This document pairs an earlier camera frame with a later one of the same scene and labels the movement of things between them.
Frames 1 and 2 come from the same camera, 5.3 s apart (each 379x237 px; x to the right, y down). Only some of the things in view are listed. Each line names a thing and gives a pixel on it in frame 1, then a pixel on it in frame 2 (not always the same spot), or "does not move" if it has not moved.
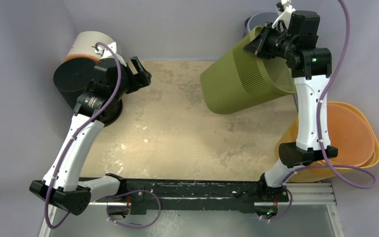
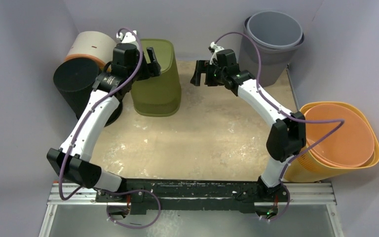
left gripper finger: (132, 83) → (155, 68)
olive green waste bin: (233, 79) → (160, 96)
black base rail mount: (141, 192) does not move
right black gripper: (263, 42) → (204, 73)
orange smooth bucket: (349, 133) does not move
